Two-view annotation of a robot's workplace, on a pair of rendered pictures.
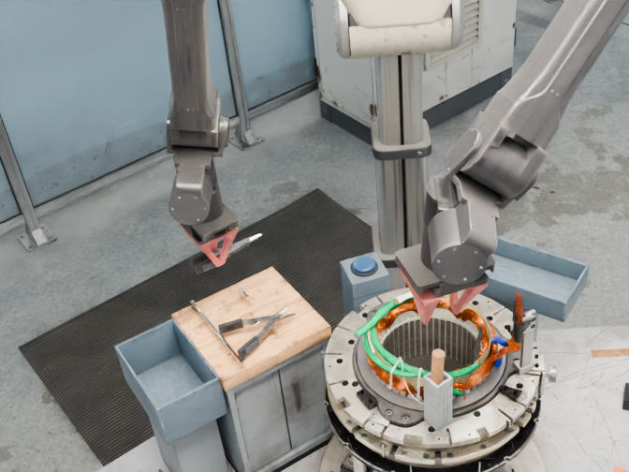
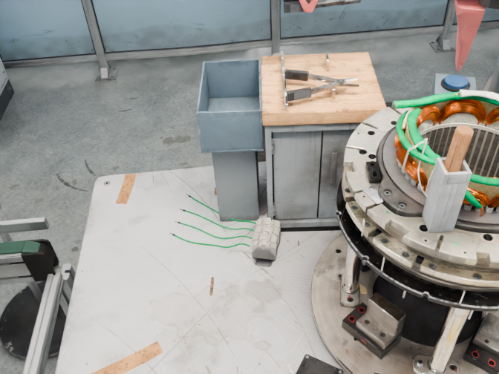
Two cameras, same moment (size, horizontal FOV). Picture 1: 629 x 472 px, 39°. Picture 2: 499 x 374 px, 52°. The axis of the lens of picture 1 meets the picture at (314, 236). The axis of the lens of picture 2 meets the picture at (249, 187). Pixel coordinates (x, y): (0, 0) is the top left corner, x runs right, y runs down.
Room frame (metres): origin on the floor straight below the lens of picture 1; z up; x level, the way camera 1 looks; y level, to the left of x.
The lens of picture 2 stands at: (0.33, -0.17, 1.54)
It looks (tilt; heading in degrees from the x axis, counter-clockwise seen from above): 43 degrees down; 31
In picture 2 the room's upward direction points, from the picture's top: 4 degrees counter-clockwise
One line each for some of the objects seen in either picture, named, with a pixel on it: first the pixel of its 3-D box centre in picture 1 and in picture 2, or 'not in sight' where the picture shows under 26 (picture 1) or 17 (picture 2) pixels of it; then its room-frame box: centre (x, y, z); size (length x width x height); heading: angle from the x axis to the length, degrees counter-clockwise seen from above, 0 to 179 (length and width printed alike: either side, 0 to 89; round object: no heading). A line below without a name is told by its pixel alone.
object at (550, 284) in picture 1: (504, 320); not in sight; (1.13, -0.33, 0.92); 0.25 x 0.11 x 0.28; 53
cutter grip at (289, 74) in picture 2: (230, 326); (296, 75); (1.03, 0.15, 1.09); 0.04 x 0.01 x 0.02; 104
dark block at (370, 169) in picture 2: (366, 398); (373, 171); (0.83, -0.05, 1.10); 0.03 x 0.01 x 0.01; 28
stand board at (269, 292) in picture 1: (250, 325); (318, 86); (1.06, 0.12, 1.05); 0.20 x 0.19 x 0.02; 119
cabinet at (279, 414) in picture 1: (261, 382); (315, 150); (1.06, 0.12, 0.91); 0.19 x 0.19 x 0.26; 29
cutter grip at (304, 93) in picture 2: (248, 346); (298, 93); (0.98, 0.12, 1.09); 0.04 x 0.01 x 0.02; 134
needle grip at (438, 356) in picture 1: (437, 368); (457, 152); (0.79, -0.14, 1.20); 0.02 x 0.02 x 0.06
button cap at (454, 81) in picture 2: (363, 264); (456, 81); (1.20, -0.08, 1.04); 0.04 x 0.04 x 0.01
